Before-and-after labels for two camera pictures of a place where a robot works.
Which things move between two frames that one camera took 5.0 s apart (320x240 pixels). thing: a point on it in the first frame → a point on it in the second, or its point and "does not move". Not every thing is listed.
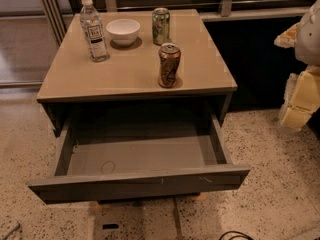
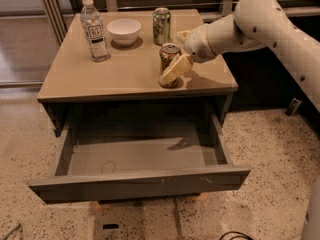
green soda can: x=161 y=26 does not move
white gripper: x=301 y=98 → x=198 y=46
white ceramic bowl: x=123 y=31 does not move
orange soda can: x=169 y=64 does not move
